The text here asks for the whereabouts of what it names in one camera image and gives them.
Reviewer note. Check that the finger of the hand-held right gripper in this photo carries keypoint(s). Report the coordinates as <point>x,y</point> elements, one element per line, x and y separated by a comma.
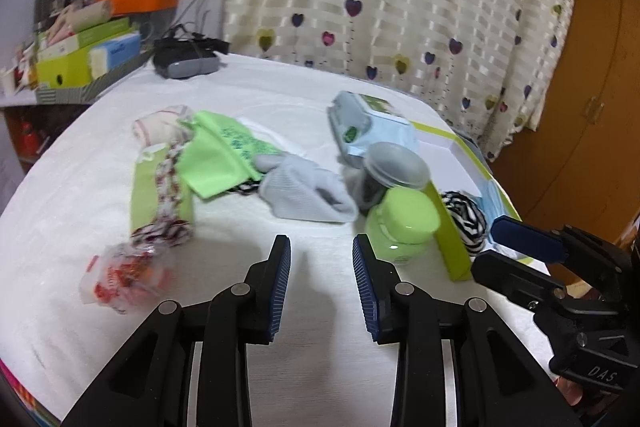
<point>525,241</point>
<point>510,279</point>

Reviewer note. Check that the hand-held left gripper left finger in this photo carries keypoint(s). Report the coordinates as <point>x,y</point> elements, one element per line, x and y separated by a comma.
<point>281,277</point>

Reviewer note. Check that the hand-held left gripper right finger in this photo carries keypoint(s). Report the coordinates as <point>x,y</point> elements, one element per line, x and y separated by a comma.
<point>364,287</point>

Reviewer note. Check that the black white striped cloth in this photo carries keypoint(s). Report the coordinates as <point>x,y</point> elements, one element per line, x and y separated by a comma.
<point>467,219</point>

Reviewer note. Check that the light grey sock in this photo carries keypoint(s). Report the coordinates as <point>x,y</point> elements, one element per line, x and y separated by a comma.
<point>300,194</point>

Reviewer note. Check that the pale blue wet wipes pack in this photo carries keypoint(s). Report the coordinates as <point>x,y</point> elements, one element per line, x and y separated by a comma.
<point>380,127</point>

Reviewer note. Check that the white towel red stripes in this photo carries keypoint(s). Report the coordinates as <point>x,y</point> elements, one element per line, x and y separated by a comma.
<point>157,127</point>

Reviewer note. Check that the blue face mask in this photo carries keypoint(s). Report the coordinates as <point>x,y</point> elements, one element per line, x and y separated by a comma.
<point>492,202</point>

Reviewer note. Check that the lime green plastic jar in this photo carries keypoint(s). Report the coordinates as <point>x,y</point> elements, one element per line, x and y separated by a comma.
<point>400,217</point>

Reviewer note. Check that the green and white open box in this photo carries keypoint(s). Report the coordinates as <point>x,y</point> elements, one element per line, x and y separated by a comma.
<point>445,152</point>

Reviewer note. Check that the clear jar grey lid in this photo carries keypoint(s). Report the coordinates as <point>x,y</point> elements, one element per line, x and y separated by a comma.
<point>395,164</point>

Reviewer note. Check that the lime green cloth pouch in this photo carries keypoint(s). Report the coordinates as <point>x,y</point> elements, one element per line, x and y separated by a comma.
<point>215,157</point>

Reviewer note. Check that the flat green paper box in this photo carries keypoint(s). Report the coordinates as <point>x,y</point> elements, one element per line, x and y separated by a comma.
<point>145,192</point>

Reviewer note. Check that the clear plastic bag red print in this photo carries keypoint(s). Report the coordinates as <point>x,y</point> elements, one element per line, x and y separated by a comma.
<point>120,282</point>

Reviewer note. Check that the brown wooden wardrobe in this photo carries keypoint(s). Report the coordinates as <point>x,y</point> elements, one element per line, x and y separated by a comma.
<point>590,57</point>

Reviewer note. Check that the black grey headset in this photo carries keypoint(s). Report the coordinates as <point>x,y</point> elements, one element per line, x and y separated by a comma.
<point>185,66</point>

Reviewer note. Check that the grey striped box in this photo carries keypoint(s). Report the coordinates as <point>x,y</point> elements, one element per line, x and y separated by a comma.
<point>70,96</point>

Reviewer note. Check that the wooden shelf unit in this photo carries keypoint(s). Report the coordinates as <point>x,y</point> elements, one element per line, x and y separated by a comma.
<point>50,122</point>

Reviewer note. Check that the blue white tissue pack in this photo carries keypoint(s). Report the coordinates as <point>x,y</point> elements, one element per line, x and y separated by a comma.
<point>112,52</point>

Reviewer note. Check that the red bottle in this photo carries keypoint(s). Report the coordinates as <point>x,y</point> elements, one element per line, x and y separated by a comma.
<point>31,137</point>

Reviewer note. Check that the flat green white box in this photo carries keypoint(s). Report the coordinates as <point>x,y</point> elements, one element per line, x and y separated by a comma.
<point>95,34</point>

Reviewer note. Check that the beige paper roll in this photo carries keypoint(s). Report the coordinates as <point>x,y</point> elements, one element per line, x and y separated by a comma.
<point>90,14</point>

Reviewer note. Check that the white paper cup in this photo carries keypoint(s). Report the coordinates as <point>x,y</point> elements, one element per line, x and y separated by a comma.
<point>7,83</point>

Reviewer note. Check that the dark tall jar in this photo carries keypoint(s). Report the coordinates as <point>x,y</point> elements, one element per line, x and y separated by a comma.
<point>42,2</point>

